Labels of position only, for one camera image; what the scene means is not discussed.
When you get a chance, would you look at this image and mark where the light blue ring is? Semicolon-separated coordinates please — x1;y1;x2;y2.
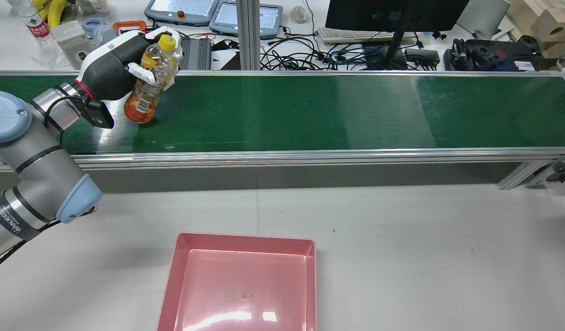
82;17;117;45

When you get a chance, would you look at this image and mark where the black Huawei monitor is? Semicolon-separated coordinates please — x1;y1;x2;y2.
325;0;470;70

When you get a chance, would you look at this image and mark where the blue cable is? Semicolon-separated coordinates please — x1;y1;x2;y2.
331;43;390;70

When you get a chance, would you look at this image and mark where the silver laptop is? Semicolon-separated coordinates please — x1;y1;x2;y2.
456;0;512;40

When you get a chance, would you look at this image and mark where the aluminium camera post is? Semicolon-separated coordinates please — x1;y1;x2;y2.
235;0;261;71

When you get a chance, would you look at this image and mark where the white keyboard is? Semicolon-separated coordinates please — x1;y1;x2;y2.
317;27;419;46

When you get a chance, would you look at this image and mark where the grey finned box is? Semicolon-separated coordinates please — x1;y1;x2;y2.
178;37;213;71

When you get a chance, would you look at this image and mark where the green conveyor belt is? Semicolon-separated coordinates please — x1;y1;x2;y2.
0;70;565;190

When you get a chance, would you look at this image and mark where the large cardboard box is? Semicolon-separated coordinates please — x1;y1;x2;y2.
507;0;565;28

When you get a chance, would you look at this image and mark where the grey teach pendant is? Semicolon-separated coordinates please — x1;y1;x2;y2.
209;1;283;40
144;0;220;27

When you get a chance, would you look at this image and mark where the yellow banana bunch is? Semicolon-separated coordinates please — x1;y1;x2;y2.
32;0;75;27

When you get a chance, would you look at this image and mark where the black cable coil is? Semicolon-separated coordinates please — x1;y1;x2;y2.
449;38;468;70

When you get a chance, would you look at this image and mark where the orange juice bottle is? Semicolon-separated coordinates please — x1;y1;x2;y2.
124;34;178;124

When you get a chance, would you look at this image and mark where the white jar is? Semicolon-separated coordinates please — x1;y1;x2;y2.
77;0;111;16

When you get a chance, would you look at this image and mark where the orange frame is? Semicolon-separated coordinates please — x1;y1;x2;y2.
113;21;147;36

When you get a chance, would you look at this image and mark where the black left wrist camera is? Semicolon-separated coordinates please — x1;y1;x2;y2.
82;98;115;130

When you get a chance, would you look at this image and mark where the clear water bottle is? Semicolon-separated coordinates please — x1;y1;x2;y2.
11;0;54;46

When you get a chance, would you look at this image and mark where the black disc part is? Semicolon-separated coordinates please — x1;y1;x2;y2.
464;39;542;71

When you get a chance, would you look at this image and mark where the grey plastic pouch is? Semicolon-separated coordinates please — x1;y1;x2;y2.
51;20;93;70

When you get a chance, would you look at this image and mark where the black USB hub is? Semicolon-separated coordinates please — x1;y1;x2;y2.
404;48;441;69

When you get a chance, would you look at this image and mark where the pink plastic basket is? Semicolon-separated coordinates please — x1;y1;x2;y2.
156;232;318;331

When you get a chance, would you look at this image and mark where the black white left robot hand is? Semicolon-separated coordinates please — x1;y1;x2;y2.
73;26;183;102

